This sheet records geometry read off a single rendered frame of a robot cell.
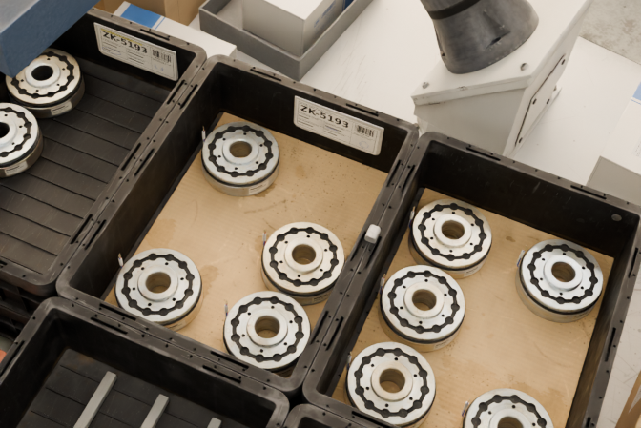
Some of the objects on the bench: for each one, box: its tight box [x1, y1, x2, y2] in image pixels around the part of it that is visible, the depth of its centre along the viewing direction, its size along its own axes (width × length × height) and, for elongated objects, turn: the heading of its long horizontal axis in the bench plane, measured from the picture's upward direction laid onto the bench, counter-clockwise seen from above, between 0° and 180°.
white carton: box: [114, 1, 237, 59], centre depth 150 cm, size 20×12×9 cm, turn 62°
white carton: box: [242, 0, 369, 57], centre depth 162 cm, size 20×12×9 cm, turn 146°
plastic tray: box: [198, 0, 386, 82], centre depth 164 cm, size 27×20×5 cm
